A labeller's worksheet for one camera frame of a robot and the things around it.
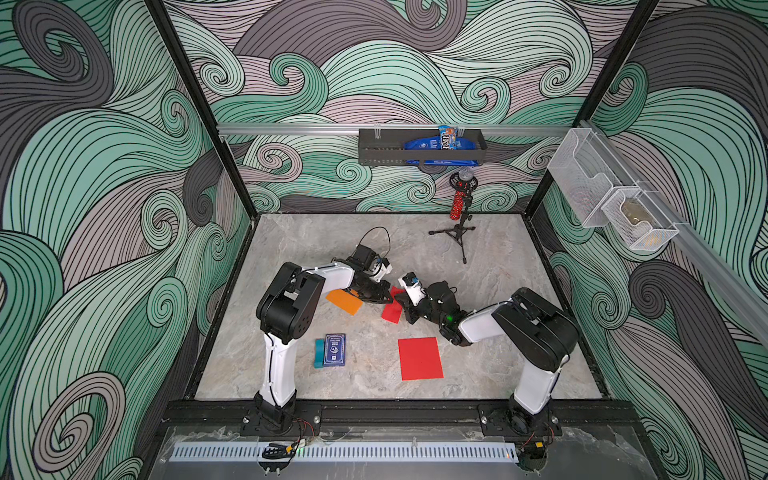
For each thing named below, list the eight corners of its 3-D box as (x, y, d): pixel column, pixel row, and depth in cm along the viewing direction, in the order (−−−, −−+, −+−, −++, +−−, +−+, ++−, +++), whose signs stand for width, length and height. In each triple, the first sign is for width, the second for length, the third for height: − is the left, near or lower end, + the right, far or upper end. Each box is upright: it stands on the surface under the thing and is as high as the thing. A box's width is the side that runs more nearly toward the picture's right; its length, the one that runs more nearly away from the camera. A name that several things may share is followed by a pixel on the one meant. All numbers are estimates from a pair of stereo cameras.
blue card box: (324, 366, 84) (323, 364, 82) (325, 337, 90) (324, 333, 88) (345, 365, 84) (344, 362, 82) (345, 335, 90) (344, 332, 88)
